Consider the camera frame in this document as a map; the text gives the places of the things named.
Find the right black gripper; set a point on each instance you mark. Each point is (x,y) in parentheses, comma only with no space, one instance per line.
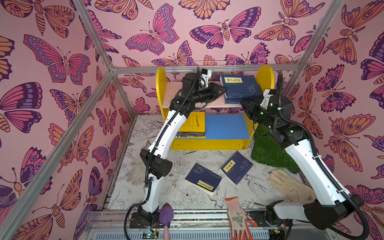
(252,107)

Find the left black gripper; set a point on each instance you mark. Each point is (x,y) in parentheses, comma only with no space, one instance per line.
(212,90)

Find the thick navy book yellow spine label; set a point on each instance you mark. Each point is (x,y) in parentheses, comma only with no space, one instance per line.
(203,178)

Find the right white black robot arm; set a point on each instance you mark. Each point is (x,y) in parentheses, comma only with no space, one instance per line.
(333,202)

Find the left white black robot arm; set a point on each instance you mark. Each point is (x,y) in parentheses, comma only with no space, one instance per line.
(145,214)

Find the green artificial grass mat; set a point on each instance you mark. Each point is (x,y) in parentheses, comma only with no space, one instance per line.
(267,152)

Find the yellow pink blue bookshelf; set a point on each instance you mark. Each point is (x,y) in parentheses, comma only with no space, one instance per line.
(223,131)

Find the navy book yellow label middle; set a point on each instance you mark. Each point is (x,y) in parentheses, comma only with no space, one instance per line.
(236,167)

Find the beige cloth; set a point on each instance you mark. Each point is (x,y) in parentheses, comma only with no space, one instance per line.
(290,187)

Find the white worn glove left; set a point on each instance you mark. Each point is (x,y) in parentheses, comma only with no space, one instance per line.
(136,172)

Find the red white work glove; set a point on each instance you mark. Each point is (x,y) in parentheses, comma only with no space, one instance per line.
(239,220)

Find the purple garden trowel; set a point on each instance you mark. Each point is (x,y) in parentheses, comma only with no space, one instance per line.
(166,215)

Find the green circuit board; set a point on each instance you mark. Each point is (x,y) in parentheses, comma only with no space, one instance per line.
(150,235)

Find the white wire basket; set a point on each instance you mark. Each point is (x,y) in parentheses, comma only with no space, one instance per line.
(217,68)

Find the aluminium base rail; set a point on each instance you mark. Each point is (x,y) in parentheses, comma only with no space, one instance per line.
(196,225)

